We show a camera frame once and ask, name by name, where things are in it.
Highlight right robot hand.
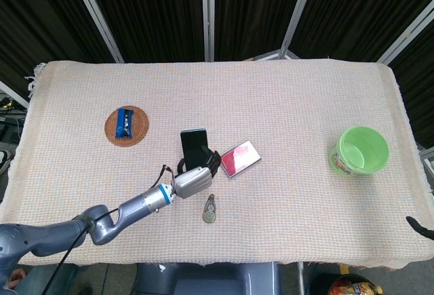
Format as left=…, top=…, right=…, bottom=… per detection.
left=406, top=216, right=434, bottom=241

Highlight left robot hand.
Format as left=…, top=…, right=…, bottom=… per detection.
left=173, top=150, right=222, bottom=199

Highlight black smartphone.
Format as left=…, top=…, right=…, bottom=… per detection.
left=180, top=128, right=210, bottom=171

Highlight correction tape dispenser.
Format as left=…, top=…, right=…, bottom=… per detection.
left=202, top=193, right=218, bottom=224

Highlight red metal card case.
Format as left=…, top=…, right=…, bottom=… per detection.
left=219, top=140, right=263, bottom=180

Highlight snack bag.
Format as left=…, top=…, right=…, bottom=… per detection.
left=328, top=275, right=384, bottom=295

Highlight round woven brown coaster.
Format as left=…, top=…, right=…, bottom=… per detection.
left=104, top=105, right=150, bottom=146

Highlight blue snack packet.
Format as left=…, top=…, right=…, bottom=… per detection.
left=115, top=107, right=134, bottom=139

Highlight green plastic bucket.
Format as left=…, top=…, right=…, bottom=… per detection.
left=328, top=125, right=390, bottom=176

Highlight dark blue chair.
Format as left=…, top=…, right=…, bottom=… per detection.
left=137, top=262, right=282, bottom=295

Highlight beige woven tablecloth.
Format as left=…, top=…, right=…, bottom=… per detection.
left=0, top=58, right=434, bottom=271

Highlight black folding screen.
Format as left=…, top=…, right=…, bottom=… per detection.
left=0, top=0, right=434, bottom=146

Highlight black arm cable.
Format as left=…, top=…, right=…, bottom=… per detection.
left=40, top=164, right=177, bottom=295

